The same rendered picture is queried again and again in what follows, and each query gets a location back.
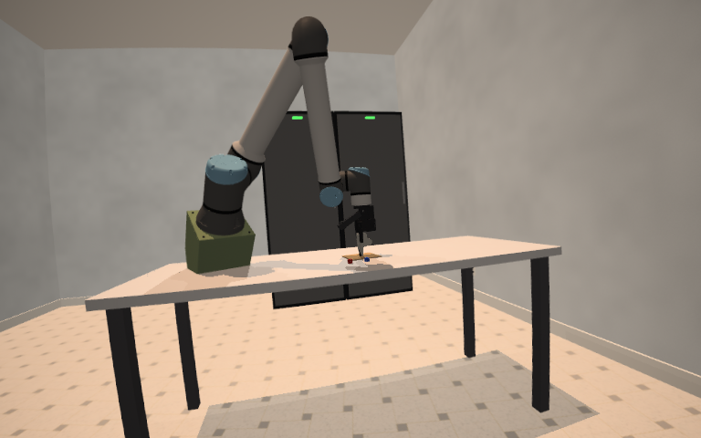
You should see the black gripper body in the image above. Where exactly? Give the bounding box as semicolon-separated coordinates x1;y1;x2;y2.
353;205;376;233

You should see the tan square mat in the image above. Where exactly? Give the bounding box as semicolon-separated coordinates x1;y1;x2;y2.
342;253;382;261

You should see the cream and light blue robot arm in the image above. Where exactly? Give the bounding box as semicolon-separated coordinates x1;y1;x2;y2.
196;16;371;235

